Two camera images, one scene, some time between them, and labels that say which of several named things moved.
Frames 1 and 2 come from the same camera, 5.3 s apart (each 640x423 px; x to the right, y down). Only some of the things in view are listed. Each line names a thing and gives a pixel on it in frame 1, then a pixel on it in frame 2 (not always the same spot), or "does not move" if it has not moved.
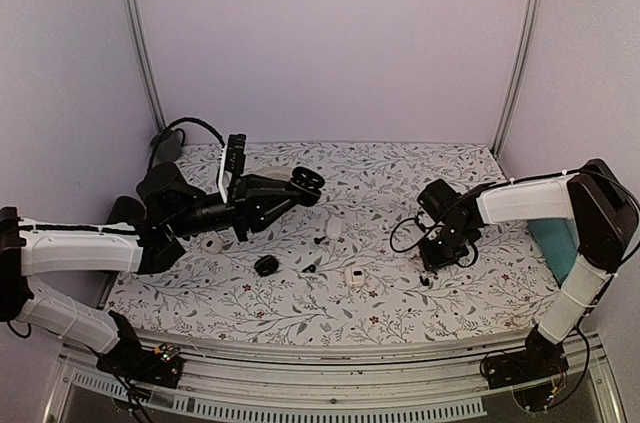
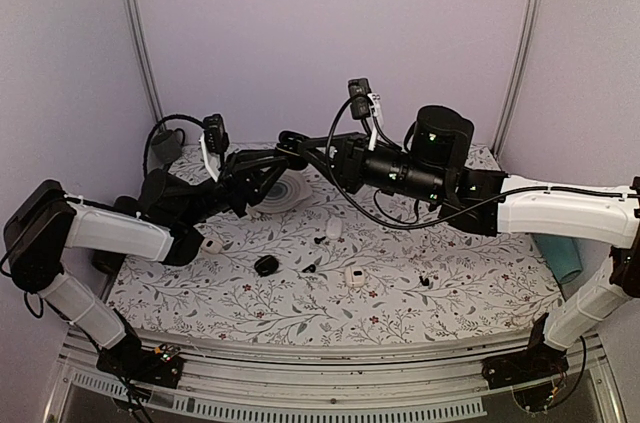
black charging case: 306,185 to 289,146
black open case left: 266,265 does not move
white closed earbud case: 333,227 does not move
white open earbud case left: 212,245 does not move
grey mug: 166,147 does not move
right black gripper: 433,263 to 345,168
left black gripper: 247,203 to 241,174
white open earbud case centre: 355,276 does not move
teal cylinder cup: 559,241 does not move
